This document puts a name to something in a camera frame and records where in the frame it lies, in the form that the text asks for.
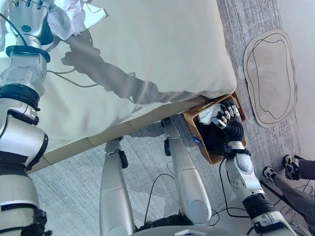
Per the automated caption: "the robot left leg silver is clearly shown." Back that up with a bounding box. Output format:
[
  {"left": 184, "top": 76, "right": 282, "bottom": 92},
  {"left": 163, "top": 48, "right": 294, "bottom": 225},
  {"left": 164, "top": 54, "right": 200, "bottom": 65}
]
[{"left": 99, "top": 137, "right": 135, "bottom": 236}]

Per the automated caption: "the white cloth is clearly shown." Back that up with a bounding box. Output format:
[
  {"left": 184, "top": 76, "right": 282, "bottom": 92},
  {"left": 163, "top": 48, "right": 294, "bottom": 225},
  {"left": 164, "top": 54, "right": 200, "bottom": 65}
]
[{"left": 198, "top": 104, "right": 224, "bottom": 123}]

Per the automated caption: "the brown wicker basket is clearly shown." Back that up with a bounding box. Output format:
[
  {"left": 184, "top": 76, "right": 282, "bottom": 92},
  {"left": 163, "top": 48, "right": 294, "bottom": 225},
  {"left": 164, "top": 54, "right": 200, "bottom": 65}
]
[{"left": 183, "top": 92, "right": 248, "bottom": 165}]

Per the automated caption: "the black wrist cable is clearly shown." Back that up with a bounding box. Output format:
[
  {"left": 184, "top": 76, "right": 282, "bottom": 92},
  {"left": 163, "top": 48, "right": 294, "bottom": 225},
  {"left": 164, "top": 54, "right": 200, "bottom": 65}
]
[{"left": 0, "top": 13, "right": 28, "bottom": 47}]

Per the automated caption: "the black floor cable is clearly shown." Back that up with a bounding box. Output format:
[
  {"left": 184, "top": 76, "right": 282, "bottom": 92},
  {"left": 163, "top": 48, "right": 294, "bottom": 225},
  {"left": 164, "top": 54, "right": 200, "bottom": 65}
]
[
  {"left": 144, "top": 173, "right": 178, "bottom": 227},
  {"left": 211, "top": 159, "right": 251, "bottom": 220}
]

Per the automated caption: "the grey textured carpet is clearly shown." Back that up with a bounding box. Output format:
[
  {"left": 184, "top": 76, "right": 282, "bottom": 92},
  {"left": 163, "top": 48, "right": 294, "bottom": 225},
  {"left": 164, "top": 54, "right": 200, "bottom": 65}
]
[{"left": 27, "top": 0, "right": 303, "bottom": 236}]

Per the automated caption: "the person's leg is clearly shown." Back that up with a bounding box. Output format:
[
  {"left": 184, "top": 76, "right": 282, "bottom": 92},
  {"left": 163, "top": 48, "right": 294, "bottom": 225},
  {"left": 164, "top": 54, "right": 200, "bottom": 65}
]
[
  {"left": 297, "top": 158, "right": 315, "bottom": 180},
  {"left": 273, "top": 172, "right": 315, "bottom": 224}
]

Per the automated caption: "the white garment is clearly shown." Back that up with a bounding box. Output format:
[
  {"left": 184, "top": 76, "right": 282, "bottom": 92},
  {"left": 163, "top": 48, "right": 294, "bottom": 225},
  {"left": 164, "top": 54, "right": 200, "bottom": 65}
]
[{"left": 0, "top": 0, "right": 109, "bottom": 50}]

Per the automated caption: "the beige rug with black lines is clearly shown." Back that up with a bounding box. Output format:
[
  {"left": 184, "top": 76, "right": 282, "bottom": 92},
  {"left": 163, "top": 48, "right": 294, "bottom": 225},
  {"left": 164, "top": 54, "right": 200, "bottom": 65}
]
[{"left": 243, "top": 28, "right": 298, "bottom": 128}]

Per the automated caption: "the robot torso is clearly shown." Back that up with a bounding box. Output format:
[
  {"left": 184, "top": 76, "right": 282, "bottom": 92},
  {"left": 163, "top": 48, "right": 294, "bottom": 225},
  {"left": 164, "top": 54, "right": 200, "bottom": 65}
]
[{"left": 134, "top": 213, "right": 223, "bottom": 236}]

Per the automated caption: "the beige bed frame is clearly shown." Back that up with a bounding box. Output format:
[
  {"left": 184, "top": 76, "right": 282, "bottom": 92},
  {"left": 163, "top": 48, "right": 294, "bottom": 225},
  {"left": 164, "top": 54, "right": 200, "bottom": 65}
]
[{"left": 26, "top": 95, "right": 209, "bottom": 175}]

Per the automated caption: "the person's shoe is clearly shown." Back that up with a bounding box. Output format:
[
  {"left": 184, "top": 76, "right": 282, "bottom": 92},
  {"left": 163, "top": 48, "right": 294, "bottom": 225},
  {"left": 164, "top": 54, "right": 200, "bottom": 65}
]
[
  {"left": 262, "top": 166, "right": 279, "bottom": 184},
  {"left": 283, "top": 154, "right": 300, "bottom": 180}
]

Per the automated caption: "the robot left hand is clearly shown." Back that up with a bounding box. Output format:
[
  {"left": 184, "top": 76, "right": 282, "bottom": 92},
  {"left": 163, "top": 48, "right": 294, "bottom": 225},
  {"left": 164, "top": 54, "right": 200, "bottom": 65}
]
[{"left": 7, "top": 0, "right": 55, "bottom": 51}]

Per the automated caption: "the robot leg silver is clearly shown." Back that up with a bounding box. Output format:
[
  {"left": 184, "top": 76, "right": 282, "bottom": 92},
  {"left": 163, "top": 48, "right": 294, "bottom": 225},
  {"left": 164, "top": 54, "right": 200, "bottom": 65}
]
[
  {"left": 161, "top": 117, "right": 212, "bottom": 226},
  {"left": 99, "top": 137, "right": 135, "bottom": 236}
]

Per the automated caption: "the robot right leg silver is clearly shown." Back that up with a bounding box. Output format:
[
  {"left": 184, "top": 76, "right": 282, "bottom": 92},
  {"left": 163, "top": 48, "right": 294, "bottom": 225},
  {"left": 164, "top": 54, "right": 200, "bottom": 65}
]
[{"left": 161, "top": 117, "right": 212, "bottom": 226}]

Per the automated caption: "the bed with white sheet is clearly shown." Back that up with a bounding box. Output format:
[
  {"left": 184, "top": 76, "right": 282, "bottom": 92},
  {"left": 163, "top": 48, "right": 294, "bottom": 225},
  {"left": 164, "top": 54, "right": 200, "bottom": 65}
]
[{"left": 0, "top": 0, "right": 237, "bottom": 173}]

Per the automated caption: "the black metal rod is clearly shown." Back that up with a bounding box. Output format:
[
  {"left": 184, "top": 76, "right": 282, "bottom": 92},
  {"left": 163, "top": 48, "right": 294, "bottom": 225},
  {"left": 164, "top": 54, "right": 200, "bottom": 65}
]
[{"left": 259, "top": 180, "right": 296, "bottom": 210}]

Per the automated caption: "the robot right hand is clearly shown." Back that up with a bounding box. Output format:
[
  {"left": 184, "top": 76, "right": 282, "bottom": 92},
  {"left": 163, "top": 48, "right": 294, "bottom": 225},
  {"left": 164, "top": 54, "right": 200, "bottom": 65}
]
[{"left": 211, "top": 103, "right": 245, "bottom": 145}]

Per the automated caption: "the black garment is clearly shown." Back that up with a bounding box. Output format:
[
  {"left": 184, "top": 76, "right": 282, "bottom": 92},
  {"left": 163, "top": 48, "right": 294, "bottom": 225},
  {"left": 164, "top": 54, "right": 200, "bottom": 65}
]
[{"left": 196, "top": 121, "right": 234, "bottom": 158}]

